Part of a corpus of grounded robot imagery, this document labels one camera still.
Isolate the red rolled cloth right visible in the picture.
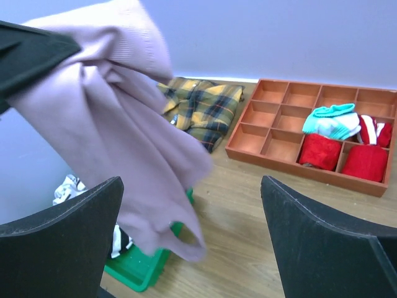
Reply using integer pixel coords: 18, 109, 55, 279
341, 145, 388, 183

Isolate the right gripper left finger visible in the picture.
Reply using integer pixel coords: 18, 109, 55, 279
1, 177, 124, 298

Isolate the red rolled cloth left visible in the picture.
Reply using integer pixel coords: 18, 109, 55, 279
298, 133, 342, 171

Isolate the yellow plaid shirt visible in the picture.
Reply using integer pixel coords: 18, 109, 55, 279
158, 77, 244, 153

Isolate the mauve tank top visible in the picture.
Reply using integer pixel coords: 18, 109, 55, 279
9, 1, 212, 262

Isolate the red white striped sock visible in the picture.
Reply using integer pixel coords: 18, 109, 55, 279
357, 115, 393, 148

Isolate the orange compartment tray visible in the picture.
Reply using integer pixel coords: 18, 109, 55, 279
226, 79, 396, 197

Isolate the green plastic tray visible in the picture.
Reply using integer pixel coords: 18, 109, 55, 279
104, 186, 195, 292

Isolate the red rolled cloth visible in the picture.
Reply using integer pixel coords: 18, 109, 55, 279
298, 133, 342, 171
341, 145, 388, 183

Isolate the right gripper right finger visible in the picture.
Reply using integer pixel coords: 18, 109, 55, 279
261, 176, 396, 298

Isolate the black white striped garment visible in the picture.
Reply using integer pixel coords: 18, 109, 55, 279
51, 174, 134, 259

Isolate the teal white sock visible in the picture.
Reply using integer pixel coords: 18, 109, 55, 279
302, 103, 361, 140

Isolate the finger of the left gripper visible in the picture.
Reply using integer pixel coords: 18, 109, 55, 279
1, 21, 81, 114

